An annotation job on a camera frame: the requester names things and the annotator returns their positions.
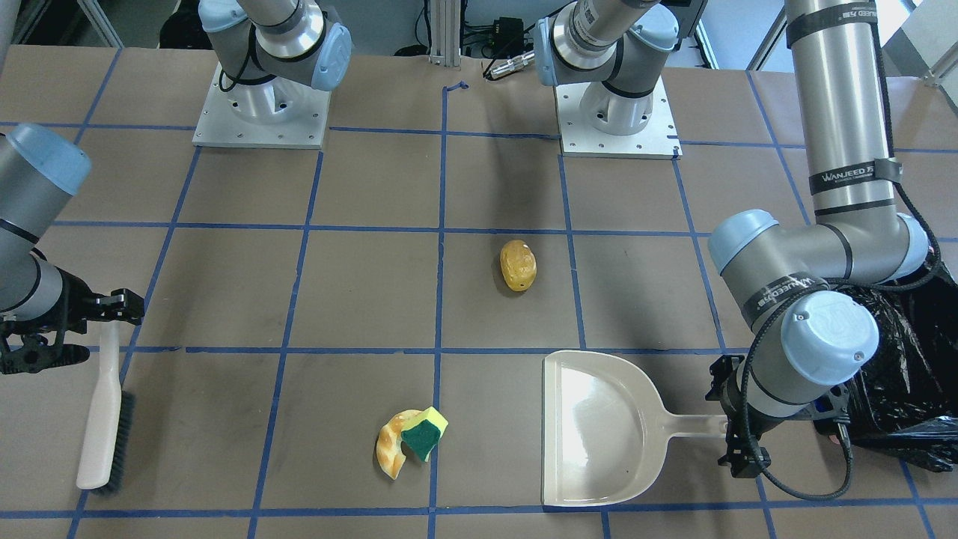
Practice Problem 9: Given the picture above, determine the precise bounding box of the braided croissant bread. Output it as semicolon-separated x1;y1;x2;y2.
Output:
374;409;422;481

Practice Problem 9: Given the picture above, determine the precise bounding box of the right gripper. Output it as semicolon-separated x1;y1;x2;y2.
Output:
1;270;146;375

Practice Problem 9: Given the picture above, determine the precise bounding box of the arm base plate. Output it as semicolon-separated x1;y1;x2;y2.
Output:
555;77;683;159
192;64;332;150

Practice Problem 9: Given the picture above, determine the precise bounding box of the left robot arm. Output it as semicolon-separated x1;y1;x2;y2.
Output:
708;1;938;478

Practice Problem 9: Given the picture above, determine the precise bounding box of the yellow green sponge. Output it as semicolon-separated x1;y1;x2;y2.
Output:
400;406;448;463

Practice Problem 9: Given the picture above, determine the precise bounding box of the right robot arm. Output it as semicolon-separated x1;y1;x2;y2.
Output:
1;1;353;375

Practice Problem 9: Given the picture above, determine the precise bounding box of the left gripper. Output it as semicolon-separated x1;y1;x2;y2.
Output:
705;355;771;480

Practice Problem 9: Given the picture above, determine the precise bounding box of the aluminium frame post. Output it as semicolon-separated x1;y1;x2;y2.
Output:
427;1;463;70

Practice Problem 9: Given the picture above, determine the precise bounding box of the black-lined trash bin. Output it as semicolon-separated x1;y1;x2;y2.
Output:
843;267;957;473

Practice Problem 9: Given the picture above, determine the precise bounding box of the beige plastic dustpan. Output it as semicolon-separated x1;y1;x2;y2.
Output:
541;350;729;508

